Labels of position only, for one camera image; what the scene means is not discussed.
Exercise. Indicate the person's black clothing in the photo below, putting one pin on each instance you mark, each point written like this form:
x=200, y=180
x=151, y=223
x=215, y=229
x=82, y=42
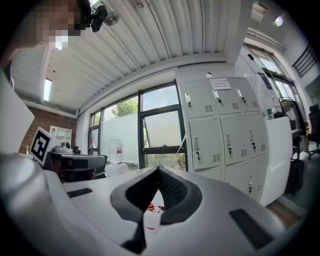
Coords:
x=8, y=75

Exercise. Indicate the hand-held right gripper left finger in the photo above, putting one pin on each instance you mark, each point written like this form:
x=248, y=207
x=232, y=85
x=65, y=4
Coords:
x=100, y=200

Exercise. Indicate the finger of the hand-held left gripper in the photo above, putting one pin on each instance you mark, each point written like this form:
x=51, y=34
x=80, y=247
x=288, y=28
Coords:
x=90, y=162

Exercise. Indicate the white counter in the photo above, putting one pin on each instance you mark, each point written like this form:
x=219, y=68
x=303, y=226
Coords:
x=277, y=155

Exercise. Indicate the person's head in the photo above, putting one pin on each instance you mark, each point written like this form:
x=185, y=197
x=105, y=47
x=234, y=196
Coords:
x=57, y=20

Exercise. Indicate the white paper notice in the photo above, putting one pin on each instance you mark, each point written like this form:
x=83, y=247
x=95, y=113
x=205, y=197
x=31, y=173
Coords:
x=220, y=83

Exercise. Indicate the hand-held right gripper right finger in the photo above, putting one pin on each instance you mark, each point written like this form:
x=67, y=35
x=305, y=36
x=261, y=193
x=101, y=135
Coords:
x=212, y=200

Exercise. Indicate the clear water jug red label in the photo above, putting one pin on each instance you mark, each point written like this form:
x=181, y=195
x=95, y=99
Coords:
x=116, y=151

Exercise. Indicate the white shelf unit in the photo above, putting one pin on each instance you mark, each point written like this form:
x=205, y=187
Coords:
x=61, y=133

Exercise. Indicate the grey metal locker cabinet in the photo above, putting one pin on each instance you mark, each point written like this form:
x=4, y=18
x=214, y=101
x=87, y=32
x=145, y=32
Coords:
x=235, y=140

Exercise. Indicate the locker door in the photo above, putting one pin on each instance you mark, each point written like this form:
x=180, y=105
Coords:
x=207, y=140

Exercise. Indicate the round white ceiling device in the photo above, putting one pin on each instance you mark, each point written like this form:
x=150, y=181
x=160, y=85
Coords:
x=111, y=18

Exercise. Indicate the green label bottle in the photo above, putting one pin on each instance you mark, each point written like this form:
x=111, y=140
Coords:
x=269, y=112

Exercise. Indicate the black framed window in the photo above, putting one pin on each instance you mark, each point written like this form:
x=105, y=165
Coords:
x=141, y=125

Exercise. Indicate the white cardboard box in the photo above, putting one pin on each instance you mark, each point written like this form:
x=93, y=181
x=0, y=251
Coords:
x=117, y=168

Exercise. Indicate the black head camera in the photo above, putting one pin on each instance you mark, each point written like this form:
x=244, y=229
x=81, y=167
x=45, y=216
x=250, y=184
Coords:
x=98, y=17

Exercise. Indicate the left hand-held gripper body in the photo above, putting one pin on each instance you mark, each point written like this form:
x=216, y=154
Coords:
x=40, y=146

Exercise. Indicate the black wall rack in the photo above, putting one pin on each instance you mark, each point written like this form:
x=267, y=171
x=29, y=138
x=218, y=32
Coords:
x=307, y=61

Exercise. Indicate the blue poster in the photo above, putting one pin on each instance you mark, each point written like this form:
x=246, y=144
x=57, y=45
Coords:
x=264, y=80

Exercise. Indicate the black-headed keys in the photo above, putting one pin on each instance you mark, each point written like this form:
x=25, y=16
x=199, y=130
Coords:
x=197, y=155
x=189, y=103
x=253, y=146
x=229, y=149

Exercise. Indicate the long ceiling light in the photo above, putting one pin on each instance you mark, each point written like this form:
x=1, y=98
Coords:
x=47, y=89

